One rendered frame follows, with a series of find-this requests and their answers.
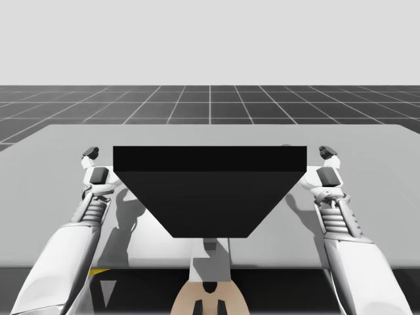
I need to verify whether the black screen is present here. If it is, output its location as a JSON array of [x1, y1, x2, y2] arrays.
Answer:
[[112, 146, 308, 239]]

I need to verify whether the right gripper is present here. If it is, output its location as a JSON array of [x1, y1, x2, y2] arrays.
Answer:
[[297, 146, 344, 198]]

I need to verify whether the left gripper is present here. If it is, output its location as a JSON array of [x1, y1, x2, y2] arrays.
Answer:
[[81, 146, 121, 195]]

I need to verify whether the grey stand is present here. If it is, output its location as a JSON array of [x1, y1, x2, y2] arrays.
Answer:
[[187, 237, 233, 283]]

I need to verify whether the tan robot part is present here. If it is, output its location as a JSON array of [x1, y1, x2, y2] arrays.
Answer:
[[169, 280, 250, 315]]

